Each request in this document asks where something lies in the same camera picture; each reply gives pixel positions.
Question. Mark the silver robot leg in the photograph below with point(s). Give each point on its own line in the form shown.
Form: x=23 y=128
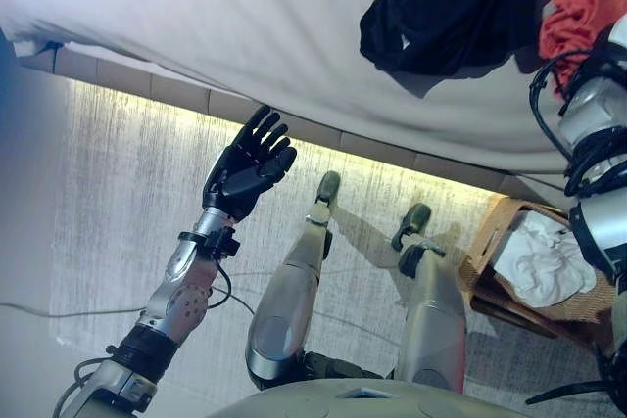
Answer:
x=284 y=310
x=431 y=320

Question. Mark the grey robot torso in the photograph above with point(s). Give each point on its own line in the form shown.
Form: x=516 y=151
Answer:
x=318 y=403

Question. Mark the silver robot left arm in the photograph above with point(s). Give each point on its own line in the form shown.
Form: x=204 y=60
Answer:
x=181 y=300

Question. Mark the white garment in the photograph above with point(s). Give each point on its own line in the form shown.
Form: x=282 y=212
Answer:
x=539 y=261

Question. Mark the black garment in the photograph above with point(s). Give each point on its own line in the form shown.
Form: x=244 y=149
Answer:
x=441 y=7

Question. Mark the beige upholstered bed frame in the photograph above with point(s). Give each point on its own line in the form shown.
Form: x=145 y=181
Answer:
x=181 y=85

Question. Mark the bed with beige cover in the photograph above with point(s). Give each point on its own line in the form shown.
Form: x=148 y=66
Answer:
x=245 y=21

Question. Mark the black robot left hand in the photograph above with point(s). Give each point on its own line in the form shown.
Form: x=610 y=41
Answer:
x=245 y=173

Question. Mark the silver robot left leg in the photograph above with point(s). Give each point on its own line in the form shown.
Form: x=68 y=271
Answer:
x=284 y=310

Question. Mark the brown wicker basket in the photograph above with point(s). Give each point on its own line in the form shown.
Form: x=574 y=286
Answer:
x=482 y=242

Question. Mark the silver robot right leg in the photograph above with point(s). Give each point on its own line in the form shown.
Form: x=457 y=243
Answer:
x=431 y=320

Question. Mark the orange garment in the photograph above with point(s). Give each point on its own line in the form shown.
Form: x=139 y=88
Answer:
x=583 y=2

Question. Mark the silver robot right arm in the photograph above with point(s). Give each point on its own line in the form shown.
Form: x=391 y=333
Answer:
x=588 y=109

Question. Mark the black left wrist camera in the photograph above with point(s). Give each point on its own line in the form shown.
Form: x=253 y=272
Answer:
x=225 y=242

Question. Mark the grey striped rug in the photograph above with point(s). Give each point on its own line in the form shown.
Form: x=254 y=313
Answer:
x=122 y=168

